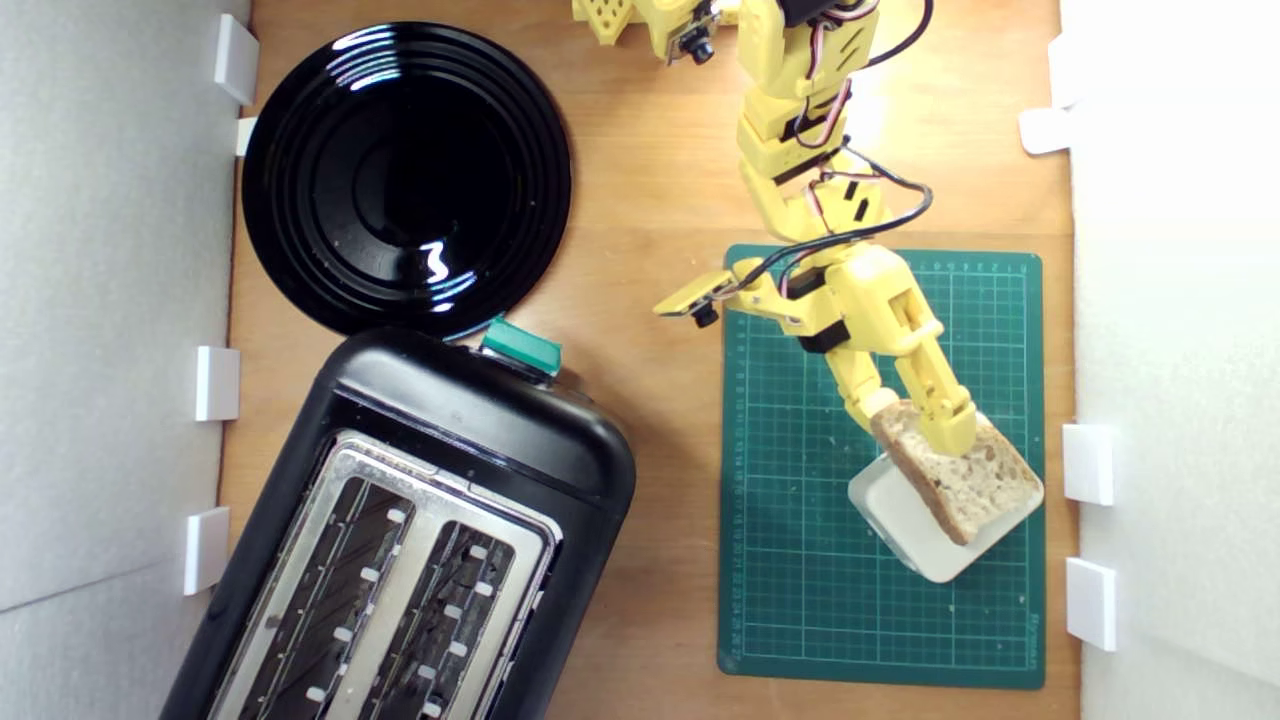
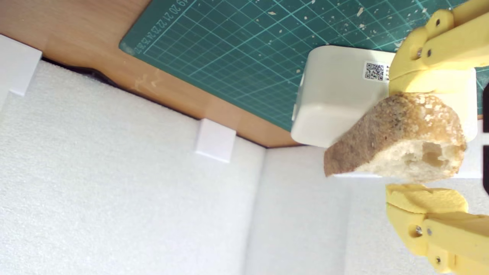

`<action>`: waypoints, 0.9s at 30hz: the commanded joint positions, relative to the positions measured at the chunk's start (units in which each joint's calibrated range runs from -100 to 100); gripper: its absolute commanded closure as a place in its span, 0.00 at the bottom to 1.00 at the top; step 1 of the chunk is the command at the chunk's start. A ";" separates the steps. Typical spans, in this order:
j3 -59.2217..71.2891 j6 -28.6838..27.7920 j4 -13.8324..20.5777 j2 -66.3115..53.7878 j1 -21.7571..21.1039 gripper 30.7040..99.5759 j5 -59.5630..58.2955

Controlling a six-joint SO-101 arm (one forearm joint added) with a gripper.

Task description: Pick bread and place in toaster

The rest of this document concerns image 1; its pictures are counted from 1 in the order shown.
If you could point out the green toaster lever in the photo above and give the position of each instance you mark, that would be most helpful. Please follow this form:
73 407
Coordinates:
520 348

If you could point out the black plate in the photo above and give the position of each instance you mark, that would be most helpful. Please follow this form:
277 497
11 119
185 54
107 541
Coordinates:
400 180

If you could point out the brown bread slice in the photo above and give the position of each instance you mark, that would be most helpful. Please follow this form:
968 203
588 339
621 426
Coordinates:
970 490

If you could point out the black two-slot toaster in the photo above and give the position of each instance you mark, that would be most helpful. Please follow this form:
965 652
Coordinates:
480 420

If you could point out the white wall clip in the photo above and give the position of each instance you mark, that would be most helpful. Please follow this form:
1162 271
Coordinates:
1088 464
206 550
236 58
1091 603
245 136
217 383
1045 130

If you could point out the yellow gripper camera mount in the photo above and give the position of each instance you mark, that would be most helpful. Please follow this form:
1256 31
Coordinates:
690 295

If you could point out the white block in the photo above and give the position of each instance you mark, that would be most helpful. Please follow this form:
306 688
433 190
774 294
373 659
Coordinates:
920 545

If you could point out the green cutting mat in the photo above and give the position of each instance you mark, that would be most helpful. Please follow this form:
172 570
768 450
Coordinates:
800 600

